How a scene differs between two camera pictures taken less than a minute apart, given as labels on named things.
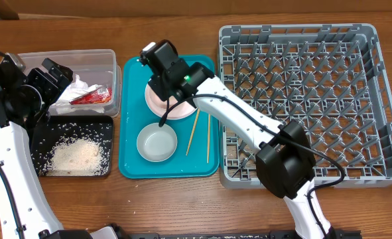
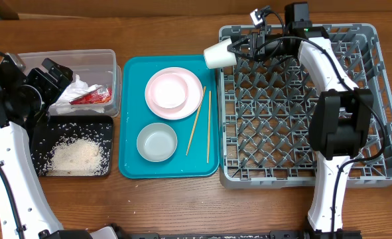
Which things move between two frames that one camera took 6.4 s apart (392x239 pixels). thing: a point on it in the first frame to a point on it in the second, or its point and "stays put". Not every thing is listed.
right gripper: [160, 85] to [240, 46]
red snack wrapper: [101, 95] stays put
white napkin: [74, 89] stays put
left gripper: [38, 77] stays put
